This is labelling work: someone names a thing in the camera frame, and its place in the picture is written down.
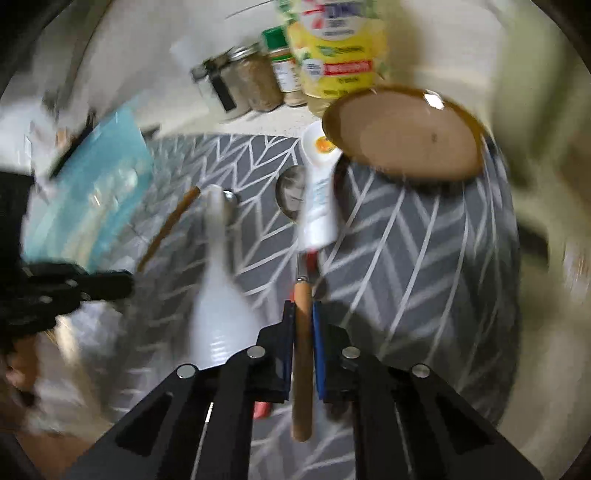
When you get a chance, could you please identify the large white plastic ladle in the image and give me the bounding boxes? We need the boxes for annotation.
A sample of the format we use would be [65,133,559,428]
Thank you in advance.
[189,185,263,370]

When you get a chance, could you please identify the wooden spatula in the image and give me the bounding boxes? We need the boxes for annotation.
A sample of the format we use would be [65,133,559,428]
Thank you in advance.
[136,186,201,273]

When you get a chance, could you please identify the wooden handle metal spoon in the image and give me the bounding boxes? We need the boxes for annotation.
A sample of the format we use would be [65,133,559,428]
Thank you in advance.
[276,166,314,442]

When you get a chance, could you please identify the white spoon yellow duck print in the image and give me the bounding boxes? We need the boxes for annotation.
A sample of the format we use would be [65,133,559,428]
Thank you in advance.
[297,121,342,252]

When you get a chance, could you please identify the teal translucent plastic bowl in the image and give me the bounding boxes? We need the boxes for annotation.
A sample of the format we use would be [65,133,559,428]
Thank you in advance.
[23,107,153,271]

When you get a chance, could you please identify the grey herringbone place mat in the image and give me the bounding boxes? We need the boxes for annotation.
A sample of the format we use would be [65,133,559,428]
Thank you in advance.
[45,133,523,480]

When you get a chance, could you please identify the glass jar black clasp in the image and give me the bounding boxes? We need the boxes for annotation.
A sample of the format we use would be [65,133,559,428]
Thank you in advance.
[170,36,252,123]

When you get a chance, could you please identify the brown ceramic plate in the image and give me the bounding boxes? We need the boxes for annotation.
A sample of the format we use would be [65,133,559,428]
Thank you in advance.
[322,85,486,183]

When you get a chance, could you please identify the glass spice jar metal lid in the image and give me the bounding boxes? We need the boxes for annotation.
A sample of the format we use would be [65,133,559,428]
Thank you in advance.
[228,43,283,112]

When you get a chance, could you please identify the green cap spice bottle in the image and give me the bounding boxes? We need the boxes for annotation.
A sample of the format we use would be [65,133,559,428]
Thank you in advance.
[263,27,307,107]

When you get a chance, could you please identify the yellow dish soap bottle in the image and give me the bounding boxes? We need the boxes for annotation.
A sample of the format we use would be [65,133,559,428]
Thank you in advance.
[276,0,390,117]

